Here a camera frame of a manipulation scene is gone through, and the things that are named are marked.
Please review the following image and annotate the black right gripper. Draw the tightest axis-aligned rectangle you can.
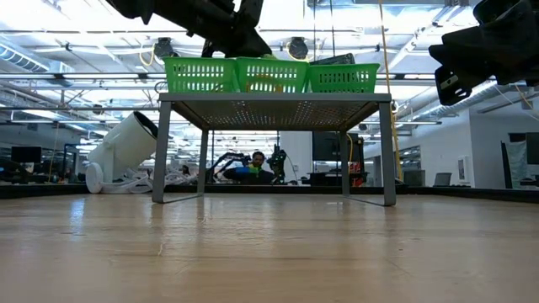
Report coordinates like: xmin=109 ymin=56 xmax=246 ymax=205
xmin=428 ymin=0 xmax=539 ymax=107

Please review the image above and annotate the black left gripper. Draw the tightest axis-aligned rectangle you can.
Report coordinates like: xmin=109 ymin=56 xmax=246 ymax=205
xmin=184 ymin=0 xmax=273 ymax=59

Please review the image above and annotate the grey office chair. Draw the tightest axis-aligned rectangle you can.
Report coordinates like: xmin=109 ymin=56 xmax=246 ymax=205
xmin=433 ymin=172 xmax=453 ymax=189

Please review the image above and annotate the green slotted plastic basket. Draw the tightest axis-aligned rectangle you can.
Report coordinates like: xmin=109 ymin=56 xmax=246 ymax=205
xmin=306 ymin=62 xmax=381 ymax=94
xmin=163 ymin=56 xmax=240 ymax=94
xmin=235 ymin=56 xmax=312 ymax=94

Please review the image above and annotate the grey perforated metal shelf riser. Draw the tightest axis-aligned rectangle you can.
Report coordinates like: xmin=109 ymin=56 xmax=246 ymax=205
xmin=151 ymin=92 xmax=398 ymax=208

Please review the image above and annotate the black monitor edge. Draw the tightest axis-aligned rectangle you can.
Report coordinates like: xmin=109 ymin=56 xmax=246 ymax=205
xmin=526 ymin=130 xmax=539 ymax=166

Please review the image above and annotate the person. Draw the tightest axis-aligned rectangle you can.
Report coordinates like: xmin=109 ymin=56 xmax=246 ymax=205
xmin=233 ymin=151 xmax=275 ymax=185

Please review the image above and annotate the large black monitor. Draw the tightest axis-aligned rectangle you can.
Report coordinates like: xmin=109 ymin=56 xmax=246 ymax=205
xmin=312 ymin=130 xmax=366 ymax=163

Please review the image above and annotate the white cylindrical device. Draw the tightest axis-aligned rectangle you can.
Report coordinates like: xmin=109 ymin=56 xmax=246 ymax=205
xmin=85 ymin=111 xmax=160 ymax=195

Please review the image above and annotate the small black monitor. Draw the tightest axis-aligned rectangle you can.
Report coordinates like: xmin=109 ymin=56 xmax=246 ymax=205
xmin=10 ymin=146 xmax=43 ymax=165

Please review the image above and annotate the black ceiling cord reel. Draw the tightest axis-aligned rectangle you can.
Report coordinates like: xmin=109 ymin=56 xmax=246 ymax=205
xmin=153 ymin=37 xmax=183 ymax=63
xmin=287 ymin=36 xmax=310 ymax=61

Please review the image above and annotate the yellow hanging cable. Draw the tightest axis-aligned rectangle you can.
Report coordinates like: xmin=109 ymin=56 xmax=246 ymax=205
xmin=377 ymin=0 xmax=404 ymax=182

